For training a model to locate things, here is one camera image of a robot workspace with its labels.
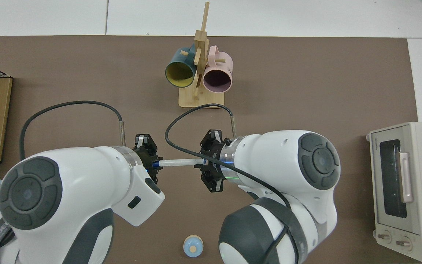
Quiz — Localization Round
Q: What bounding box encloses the brown table cloth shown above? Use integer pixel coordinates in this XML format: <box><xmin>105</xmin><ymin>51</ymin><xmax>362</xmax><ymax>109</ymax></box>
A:
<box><xmin>0</xmin><ymin>35</ymin><xmax>418</xmax><ymax>264</ymax></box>

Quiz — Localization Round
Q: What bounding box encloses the pink cup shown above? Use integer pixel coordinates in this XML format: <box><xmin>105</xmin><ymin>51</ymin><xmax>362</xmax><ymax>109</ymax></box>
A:
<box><xmin>202</xmin><ymin>45</ymin><xmax>233</xmax><ymax>94</ymax></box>

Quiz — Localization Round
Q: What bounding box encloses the white marker with blue cap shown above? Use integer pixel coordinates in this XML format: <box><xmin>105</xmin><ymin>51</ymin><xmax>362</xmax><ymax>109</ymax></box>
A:
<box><xmin>152</xmin><ymin>158</ymin><xmax>206</xmax><ymax>168</ymax></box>

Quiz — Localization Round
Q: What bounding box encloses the dark teal cup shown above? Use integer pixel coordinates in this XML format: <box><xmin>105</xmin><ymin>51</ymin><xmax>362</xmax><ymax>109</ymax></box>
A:
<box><xmin>165</xmin><ymin>43</ymin><xmax>199</xmax><ymax>88</ymax></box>

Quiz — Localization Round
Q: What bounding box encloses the small blue round thing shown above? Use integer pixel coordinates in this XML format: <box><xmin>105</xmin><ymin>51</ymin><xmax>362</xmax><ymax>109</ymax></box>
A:
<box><xmin>183</xmin><ymin>235</ymin><xmax>204</xmax><ymax>258</ymax></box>

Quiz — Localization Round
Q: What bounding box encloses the wooden cup stand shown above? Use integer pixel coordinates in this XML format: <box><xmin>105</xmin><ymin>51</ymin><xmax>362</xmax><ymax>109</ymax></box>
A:
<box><xmin>178</xmin><ymin>2</ymin><xmax>225</xmax><ymax>109</ymax></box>

